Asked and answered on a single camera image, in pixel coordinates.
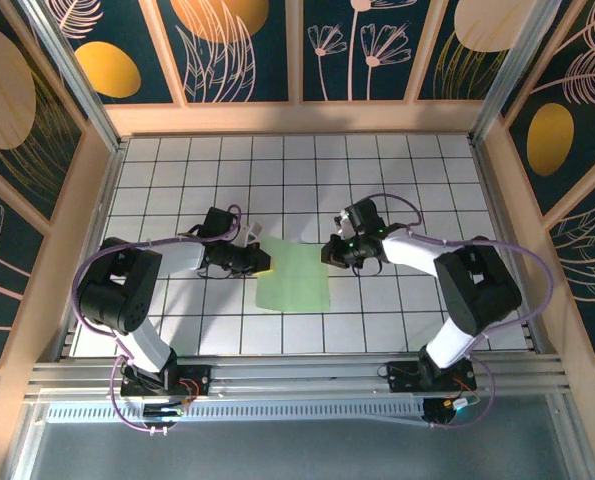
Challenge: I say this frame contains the light green paper sheet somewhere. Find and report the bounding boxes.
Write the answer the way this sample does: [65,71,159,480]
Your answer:
[254,234,333,314]

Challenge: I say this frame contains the grey metal panel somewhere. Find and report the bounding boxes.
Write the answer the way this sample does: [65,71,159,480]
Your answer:
[26,422,576,480]

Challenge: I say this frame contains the long aluminium base rail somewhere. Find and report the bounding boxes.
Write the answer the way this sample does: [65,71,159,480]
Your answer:
[24,352,576,401]

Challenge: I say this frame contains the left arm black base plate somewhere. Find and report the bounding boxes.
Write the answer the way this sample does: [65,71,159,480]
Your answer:
[120,363,213,400]

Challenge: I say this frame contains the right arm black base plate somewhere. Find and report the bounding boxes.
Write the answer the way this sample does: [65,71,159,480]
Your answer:
[385,360,478,394]

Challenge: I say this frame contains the aluminium table side rail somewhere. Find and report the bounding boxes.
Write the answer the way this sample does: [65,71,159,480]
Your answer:
[51,139,128,361]
[469,137,551,357]

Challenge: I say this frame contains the white slotted cable duct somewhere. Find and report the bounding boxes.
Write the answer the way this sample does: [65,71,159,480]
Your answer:
[44,399,428,426]

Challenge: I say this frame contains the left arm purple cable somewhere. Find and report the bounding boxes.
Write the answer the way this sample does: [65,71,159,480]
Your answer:
[71,203,242,435]

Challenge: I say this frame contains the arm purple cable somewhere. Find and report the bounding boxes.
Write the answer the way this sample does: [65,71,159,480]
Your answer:
[374,192,554,431]
[71,203,242,435]

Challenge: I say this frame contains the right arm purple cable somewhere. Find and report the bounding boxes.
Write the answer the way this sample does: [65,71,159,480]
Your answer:
[374,192,554,431]

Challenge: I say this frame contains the short aluminium frame post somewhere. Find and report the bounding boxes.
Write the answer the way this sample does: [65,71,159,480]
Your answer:
[551,394,595,480]
[6,399,48,480]

